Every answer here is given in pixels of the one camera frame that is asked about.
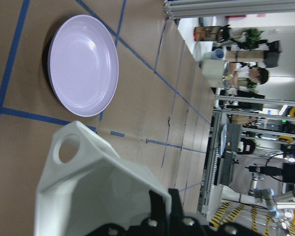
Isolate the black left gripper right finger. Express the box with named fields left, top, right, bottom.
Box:
left=168, top=188, right=184, bottom=219

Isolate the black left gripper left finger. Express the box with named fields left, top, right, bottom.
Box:
left=149, top=190, right=167, bottom=221

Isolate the white angular cup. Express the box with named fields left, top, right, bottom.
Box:
left=34, top=121, right=172, bottom=236

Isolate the grey robot arm background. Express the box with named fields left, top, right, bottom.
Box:
left=205, top=169, right=295, bottom=225

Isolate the lavender round plate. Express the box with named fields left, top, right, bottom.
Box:
left=48, top=15, right=119, bottom=117

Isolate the person in white shirt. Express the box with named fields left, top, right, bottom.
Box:
left=225, top=62, right=269, bottom=89

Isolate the green potted plant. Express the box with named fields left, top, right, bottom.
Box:
left=243, top=28, right=263, bottom=49

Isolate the aluminium frame rail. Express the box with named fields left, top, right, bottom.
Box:
left=163, top=0, right=295, bottom=19

